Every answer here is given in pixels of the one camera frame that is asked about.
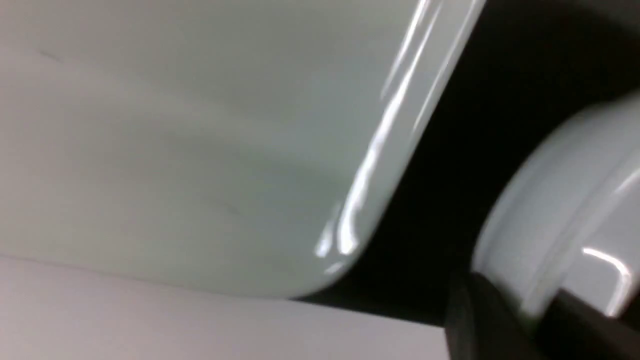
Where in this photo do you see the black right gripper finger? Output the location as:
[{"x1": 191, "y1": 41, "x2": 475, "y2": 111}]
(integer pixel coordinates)
[{"x1": 443, "y1": 272, "x2": 640, "y2": 360}]

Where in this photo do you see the white bowl tray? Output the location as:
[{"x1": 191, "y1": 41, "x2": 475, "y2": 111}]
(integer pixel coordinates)
[{"x1": 471, "y1": 92, "x2": 640, "y2": 323}]

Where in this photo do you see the white square rice plate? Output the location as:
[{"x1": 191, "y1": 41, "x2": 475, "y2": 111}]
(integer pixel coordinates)
[{"x1": 0, "y1": 0, "x2": 486, "y2": 298}]

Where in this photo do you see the black serving tray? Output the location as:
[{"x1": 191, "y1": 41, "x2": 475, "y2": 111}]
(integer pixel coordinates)
[{"x1": 296, "y1": 0, "x2": 640, "y2": 326}]

